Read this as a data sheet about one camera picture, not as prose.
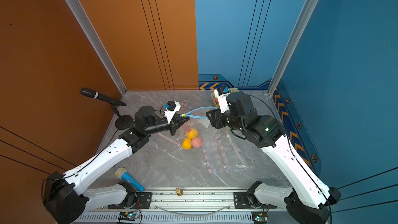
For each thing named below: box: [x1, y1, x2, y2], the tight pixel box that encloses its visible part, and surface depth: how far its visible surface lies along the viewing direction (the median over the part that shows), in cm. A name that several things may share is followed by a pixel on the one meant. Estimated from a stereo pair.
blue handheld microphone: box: [115, 166, 146, 192], surface depth 80 cm
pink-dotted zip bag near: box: [202, 127, 249, 186], surface depth 88 cm
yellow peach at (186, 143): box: [181, 137, 192, 150], surface depth 87 cm
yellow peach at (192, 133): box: [186, 128, 198, 139], surface depth 87 cm
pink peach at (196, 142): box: [191, 136, 203, 148], surface depth 85 cm
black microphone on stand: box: [79, 87, 134, 131], surface depth 91 cm
